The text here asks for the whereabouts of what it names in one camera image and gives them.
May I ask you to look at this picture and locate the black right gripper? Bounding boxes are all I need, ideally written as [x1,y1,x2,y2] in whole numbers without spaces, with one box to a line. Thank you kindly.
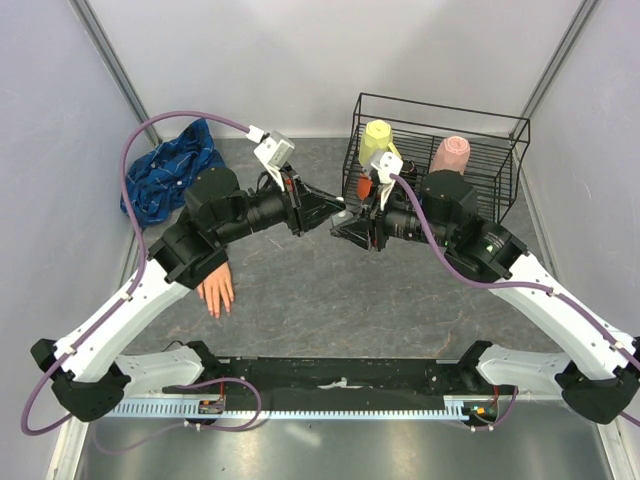
[331,180,454,252]

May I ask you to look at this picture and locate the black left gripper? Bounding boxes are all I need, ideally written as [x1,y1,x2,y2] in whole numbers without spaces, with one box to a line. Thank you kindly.
[217,162,347,246]

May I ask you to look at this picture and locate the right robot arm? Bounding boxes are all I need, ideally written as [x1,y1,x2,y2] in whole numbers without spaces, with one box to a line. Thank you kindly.
[331,170,639,424]

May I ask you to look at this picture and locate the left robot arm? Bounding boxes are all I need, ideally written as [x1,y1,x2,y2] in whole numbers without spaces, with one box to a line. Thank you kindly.
[31,166,345,422]

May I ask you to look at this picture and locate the orange mug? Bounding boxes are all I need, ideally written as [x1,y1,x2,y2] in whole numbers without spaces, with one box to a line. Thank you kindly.
[356,173,374,201]

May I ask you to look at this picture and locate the black mug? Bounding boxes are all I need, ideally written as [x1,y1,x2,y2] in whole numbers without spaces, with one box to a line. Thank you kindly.
[400,160,418,181]

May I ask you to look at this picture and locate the yellow faceted mug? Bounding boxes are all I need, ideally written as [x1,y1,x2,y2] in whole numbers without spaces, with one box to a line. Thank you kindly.
[359,119,401,166]

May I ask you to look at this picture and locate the pink faceted mug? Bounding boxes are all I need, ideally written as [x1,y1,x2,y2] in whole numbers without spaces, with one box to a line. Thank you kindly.
[429,136,471,175]

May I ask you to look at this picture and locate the mannequin hand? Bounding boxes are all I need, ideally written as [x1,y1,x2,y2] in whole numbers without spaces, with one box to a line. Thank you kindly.
[196,262,235,319]

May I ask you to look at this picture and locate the blue plaid shirt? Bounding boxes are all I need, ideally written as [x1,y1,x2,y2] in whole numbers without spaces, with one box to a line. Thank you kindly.
[125,118,226,230]

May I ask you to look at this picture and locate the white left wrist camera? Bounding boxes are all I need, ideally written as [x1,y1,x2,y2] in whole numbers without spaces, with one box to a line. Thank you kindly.
[245,125,295,192]

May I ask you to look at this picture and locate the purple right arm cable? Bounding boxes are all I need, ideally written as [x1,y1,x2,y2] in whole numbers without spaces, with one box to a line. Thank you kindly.
[390,172,640,428]

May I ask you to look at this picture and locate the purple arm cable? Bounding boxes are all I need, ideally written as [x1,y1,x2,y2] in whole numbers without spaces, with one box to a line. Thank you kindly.
[19,110,251,435]
[390,172,640,428]

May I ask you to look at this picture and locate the black wire rack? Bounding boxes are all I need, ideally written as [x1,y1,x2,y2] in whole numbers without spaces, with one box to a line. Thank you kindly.
[342,92,530,223]

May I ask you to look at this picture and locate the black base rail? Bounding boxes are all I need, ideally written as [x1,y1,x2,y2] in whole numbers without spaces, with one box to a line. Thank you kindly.
[161,355,516,412]

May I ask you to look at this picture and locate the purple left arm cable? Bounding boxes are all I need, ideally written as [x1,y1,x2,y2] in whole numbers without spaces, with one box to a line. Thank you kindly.
[19,110,251,435]

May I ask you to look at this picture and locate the light blue cable duct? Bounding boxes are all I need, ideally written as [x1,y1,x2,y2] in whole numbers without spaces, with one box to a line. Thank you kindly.
[106,396,469,421]

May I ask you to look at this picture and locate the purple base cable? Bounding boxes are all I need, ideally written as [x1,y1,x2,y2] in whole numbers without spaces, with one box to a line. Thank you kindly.
[92,374,264,455]

